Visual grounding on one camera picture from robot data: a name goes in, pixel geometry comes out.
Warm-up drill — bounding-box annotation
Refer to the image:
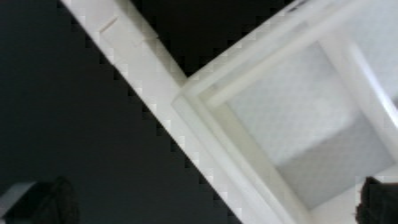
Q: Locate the white cabinet body box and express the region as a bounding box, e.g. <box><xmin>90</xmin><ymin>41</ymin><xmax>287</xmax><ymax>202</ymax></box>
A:
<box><xmin>172</xmin><ymin>0</ymin><xmax>398</xmax><ymax>224</ymax></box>

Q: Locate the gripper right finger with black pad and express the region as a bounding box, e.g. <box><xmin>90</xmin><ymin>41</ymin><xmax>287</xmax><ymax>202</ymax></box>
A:
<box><xmin>355</xmin><ymin>177</ymin><xmax>398</xmax><ymax>224</ymax></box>

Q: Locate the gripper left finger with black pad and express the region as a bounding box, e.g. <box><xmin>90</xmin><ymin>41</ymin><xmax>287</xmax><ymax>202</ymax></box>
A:
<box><xmin>0</xmin><ymin>177</ymin><xmax>79</xmax><ymax>224</ymax></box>

